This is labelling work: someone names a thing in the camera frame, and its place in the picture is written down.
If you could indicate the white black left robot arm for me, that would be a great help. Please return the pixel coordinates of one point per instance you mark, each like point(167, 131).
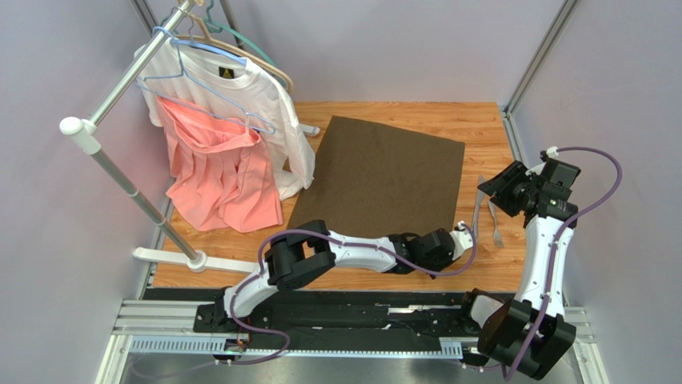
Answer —
point(292, 259)

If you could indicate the silver table knife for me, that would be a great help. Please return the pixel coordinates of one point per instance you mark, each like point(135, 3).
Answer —
point(478, 201)

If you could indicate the aluminium frame rail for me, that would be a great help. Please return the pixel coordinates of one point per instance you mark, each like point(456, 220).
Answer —
point(165, 326)

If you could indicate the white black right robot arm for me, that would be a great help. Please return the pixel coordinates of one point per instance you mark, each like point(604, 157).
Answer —
point(531, 326)

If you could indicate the white t-shirt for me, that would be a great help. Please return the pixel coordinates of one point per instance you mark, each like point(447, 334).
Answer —
point(222, 87)

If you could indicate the white clothes rack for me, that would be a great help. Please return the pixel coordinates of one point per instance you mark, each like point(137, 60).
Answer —
point(82, 132)

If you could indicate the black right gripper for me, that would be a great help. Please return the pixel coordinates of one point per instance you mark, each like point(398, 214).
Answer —
point(503, 180)

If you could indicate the blue wire hanger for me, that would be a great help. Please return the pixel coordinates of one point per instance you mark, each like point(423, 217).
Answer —
point(251, 120)

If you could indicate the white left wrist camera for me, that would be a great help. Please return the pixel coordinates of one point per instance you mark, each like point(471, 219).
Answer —
point(462, 239)

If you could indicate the pink pleated skirt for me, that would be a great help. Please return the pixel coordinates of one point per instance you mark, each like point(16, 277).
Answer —
point(222, 170)

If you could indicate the teal clothes hanger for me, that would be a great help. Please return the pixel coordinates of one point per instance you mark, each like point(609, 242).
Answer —
point(206, 29)

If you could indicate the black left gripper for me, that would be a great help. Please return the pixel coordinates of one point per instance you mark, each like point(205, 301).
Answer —
point(447, 259)

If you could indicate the olive brown cloth napkin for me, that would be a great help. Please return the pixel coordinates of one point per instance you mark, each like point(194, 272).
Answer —
point(372, 180)

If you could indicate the silver fork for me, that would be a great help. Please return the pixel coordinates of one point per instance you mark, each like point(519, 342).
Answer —
point(496, 235)

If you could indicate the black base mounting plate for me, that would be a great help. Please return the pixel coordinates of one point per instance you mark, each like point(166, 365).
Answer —
point(358, 321)

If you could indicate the wooden clothes hanger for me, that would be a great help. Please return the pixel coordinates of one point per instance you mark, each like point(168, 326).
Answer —
point(220, 64)

